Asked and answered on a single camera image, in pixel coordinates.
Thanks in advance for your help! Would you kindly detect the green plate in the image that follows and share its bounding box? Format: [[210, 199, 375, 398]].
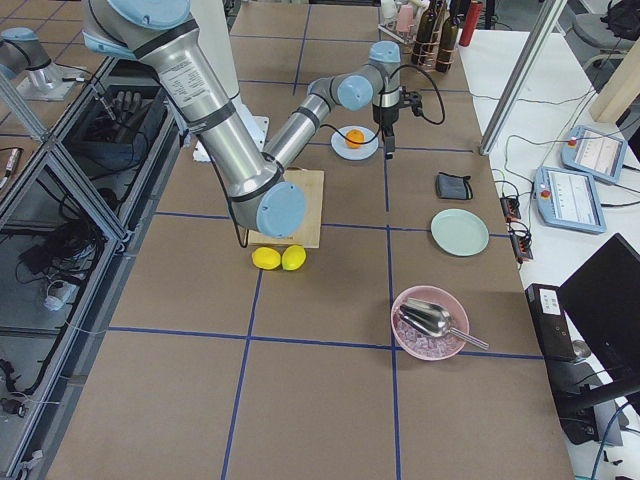
[[431, 208, 489, 257]]

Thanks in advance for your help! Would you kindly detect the pink bowl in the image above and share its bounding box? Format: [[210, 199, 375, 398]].
[[391, 285, 469, 361]]

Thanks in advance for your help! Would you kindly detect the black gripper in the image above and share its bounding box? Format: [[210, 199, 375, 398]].
[[372, 87, 423, 154]]

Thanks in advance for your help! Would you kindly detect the black monitor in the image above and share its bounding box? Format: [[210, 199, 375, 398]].
[[556, 233, 639, 416]]

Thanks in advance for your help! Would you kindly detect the far teach pendant tablet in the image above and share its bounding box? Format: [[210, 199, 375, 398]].
[[561, 125, 628, 185]]

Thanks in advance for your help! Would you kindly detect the orange fruit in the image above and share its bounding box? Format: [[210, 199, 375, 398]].
[[344, 128, 366, 149]]

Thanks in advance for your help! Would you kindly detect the folded grey cloth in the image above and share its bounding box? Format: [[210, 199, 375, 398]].
[[435, 172, 474, 200]]

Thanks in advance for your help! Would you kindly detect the wooden cutting board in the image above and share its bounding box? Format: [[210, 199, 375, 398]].
[[248, 169, 325, 249]]

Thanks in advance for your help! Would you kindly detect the dark wine bottle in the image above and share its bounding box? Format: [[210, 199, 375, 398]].
[[435, 0, 460, 73], [410, 1, 438, 66]]

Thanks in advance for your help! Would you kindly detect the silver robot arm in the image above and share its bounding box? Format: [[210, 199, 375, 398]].
[[83, 0, 401, 238], [1, 27, 52, 80]]

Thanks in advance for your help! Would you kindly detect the light blue plate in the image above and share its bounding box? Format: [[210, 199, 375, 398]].
[[331, 125, 379, 161]]

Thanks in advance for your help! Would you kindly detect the aluminium frame post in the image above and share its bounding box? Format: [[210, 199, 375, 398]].
[[479, 0, 567, 156]]

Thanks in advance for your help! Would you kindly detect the yellow lemon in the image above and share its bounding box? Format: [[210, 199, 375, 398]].
[[281, 245, 307, 271], [251, 246, 281, 270]]

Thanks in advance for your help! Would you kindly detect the pink cup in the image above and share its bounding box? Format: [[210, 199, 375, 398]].
[[395, 4, 414, 33]]

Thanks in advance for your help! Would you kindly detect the white wire cup rack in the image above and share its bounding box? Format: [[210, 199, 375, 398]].
[[378, 0, 415, 45]]

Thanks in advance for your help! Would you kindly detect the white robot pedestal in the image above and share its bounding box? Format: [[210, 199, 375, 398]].
[[192, 0, 270, 165]]

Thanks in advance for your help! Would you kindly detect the copper wire bottle rack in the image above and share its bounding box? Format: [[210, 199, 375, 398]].
[[420, 17, 443, 71]]

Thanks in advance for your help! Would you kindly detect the lower yellow lemon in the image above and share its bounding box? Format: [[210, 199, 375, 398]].
[[251, 246, 281, 270]]

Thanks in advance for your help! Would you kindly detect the teach pendant tablet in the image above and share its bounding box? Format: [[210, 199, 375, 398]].
[[561, 125, 628, 185], [534, 166, 606, 234]]

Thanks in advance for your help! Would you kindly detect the metal ice scoop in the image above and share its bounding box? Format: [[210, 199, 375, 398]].
[[399, 298, 489, 350]]

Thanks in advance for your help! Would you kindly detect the near teach pendant tablet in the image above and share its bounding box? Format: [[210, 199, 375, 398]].
[[534, 166, 606, 234]]

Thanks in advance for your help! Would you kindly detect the red thermos bottle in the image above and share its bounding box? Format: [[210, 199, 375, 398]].
[[458, 0, 484, 47]]

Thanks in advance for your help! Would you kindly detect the black computer box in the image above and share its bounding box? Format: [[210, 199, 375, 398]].
[[525, 283, 576, 362]]

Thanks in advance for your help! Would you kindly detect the upper yellow lemon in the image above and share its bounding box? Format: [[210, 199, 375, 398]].
[[281, 245, 307, 271]]

